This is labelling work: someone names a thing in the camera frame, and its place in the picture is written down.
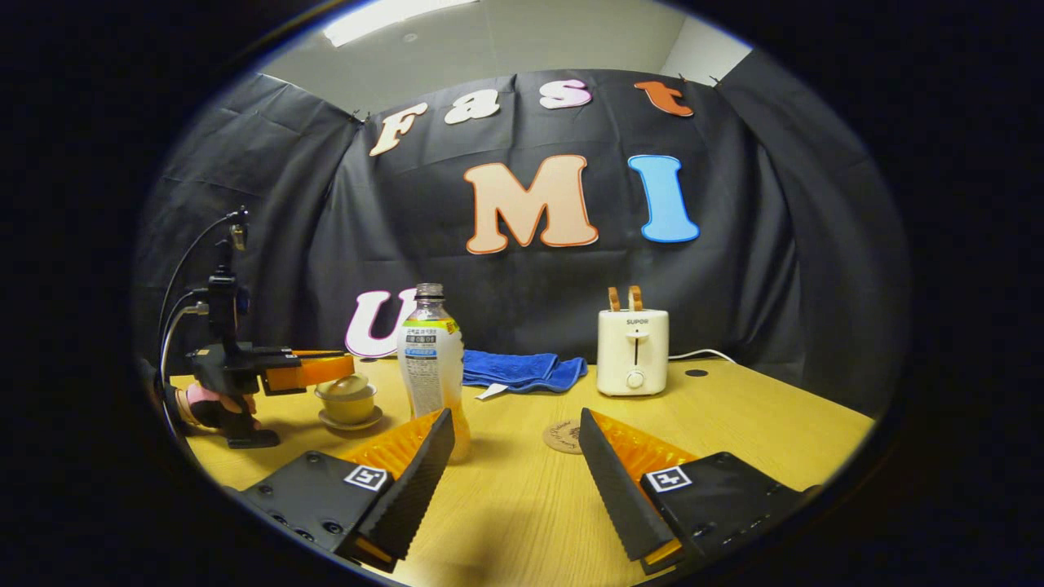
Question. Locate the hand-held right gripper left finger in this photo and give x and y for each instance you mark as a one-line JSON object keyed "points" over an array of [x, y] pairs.
{"points": [[416, 481]]}

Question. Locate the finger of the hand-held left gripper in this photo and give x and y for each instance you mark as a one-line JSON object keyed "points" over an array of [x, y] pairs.
{"points": [[318, 353], [314, 371]]}

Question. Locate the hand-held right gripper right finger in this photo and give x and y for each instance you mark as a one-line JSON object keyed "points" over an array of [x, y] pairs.
{"points": [[620, 489]]}

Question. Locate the yellow teacup lid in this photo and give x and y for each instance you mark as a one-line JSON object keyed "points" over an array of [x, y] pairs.
{"points": [[349, 385]]}

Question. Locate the yellow ceramic teacup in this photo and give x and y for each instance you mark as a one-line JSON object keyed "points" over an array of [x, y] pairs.
{"points": [[349, 410]]}

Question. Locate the round cork coaster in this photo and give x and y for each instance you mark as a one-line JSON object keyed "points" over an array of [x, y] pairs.
{"points": [[561, 439]]}

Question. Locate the clear water bottle white label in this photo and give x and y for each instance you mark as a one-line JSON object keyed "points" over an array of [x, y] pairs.
{"points": [[431, 367]]}

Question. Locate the yellow ceramic saucer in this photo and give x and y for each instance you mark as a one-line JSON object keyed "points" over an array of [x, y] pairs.
{"points": [[371, 422]]}

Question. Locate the white toaster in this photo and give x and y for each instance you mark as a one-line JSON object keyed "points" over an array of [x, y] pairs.
{"points": [[632, 359]]}

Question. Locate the blue folded towel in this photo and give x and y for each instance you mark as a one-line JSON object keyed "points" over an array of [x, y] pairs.
{"points": [[514, 368]]}

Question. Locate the toast slice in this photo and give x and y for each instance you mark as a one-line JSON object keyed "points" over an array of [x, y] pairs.
{"points": [[613, 299], [634, 298]]}

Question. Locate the black backdrop cloth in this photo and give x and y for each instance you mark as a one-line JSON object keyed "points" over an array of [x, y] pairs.
{"points": [[750, 285]]}

